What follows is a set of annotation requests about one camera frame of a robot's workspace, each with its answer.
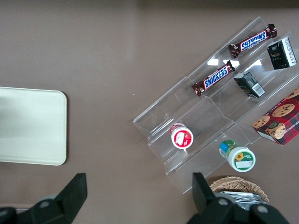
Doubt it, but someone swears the dark green drink carton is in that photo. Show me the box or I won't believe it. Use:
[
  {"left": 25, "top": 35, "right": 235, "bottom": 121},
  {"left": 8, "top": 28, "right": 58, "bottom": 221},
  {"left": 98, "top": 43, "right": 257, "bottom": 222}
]
[{"left": 266, "top": 37, "right": 298, "bottom": 70}]

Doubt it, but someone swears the cream plastic tray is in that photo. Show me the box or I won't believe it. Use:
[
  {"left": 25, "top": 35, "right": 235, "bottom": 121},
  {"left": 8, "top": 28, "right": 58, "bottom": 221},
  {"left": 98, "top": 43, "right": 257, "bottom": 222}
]
[{"left": 0, "top": 87, "right": 68, "bottom": 166}]

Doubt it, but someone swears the red chocolate chip cookie box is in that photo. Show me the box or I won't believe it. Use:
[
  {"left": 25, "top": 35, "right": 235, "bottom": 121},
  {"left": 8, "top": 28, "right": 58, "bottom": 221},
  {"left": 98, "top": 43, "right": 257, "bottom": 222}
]
[{"left": 252, "top": 86, "right": 299, "bottom": 146}]

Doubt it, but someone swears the small dark green barcode carton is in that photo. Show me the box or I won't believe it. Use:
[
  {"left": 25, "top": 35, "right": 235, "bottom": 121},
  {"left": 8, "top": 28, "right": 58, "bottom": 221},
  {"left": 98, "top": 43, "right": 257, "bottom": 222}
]
[{"left": 233, "top": 71, "right": 266, "bottom": 98}]

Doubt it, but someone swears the woven wicker basket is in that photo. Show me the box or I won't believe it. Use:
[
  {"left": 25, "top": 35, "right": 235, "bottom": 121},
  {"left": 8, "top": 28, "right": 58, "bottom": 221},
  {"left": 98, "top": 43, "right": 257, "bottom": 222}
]
[{"left": 209, "top": 176, "right": 270, "bottom": 204}]

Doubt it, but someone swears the red-lidded yogurt cup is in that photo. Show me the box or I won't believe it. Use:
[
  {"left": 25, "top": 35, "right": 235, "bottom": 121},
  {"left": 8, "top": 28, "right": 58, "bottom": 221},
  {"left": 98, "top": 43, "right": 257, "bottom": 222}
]
[{"left": 170, "top": 123, "right": 194, "bottom": 149}]

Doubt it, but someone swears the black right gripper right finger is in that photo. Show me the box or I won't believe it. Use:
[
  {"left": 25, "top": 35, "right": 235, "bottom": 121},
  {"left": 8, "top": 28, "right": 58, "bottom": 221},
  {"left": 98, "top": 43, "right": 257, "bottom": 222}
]
[{"left": 186, "top": 172, "right": 290, "bottom": 224}]

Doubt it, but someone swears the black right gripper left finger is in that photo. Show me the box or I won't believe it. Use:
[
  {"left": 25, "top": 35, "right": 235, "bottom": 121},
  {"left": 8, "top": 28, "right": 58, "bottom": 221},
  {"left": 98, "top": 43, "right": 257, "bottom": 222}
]
[{"left": 0, "top": 173, "right": 88, "bottom": 224}]

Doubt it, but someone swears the silver foil-wrapped sandwich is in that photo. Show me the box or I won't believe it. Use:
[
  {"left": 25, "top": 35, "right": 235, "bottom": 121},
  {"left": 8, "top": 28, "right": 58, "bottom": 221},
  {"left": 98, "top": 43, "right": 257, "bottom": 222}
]
[{"left": 216, "top": 191, "right": 266, "bottom": 210}]

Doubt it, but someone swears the Snickers bar with upright print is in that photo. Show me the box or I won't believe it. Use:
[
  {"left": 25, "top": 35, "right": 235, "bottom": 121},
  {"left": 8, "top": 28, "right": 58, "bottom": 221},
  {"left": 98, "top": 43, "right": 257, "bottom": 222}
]
[{"left": 191, "top": 60, "right": 236, "bottom": 97}]

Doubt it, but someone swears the green sunflower-lidded yogurt cup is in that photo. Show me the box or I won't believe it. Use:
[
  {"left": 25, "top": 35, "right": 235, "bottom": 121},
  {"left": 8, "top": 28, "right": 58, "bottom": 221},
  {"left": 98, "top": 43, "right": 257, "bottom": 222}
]
[{"left": 219, "top": 139, "right": 256, "bottom": 173}]

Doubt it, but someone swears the Snickers bar with upside-down print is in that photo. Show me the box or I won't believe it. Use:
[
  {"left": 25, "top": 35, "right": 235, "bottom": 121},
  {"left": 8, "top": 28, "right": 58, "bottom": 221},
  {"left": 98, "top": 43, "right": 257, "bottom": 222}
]
[{"left": 228, "top": 23, "right": 278, "bottom": 59}]

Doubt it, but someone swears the clear acrylic tiered display stand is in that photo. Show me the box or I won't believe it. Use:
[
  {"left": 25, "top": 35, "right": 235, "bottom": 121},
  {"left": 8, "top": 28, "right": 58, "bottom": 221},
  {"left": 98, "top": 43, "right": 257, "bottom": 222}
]
[{"left": 132, "top": 16, "right": 299, "bottom": 195}]

